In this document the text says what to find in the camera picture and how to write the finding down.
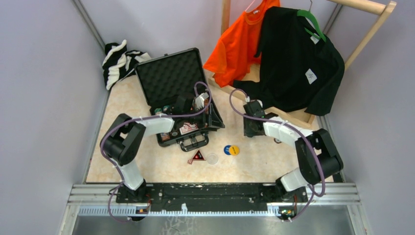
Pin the blue orange chip stack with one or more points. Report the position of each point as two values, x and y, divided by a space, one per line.
164 136

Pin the blue small blind button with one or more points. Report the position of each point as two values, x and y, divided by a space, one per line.
227 149

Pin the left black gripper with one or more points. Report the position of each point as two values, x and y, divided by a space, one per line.
201 108

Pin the black white striped cloth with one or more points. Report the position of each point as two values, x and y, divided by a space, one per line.
119 62

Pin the green clothes hanger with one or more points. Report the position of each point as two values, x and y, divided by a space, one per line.
308 15

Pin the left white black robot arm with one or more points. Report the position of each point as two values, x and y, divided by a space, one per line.
121 143

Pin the yellow big blind button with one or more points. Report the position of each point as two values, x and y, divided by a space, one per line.
234 150

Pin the aluminium frame rail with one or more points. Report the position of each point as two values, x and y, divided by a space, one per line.
93 210

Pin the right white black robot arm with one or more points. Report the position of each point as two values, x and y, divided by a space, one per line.
317 155

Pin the black poker set case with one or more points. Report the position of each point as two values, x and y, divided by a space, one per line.
165 78

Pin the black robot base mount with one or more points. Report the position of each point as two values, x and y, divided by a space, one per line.
232 197

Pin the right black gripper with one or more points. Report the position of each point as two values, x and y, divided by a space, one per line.
247 132

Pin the clear dealer button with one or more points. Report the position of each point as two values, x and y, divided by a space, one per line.
212 159

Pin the black red triangle token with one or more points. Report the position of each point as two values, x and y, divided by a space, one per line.
198 156

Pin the orange t-shirt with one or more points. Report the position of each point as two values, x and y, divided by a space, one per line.
234 53

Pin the black t-shirt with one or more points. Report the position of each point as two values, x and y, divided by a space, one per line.
298 68

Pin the purple black chip stack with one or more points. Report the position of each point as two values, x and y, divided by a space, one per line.
166 108

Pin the red playing card deck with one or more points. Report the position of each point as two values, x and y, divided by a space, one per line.
188 128

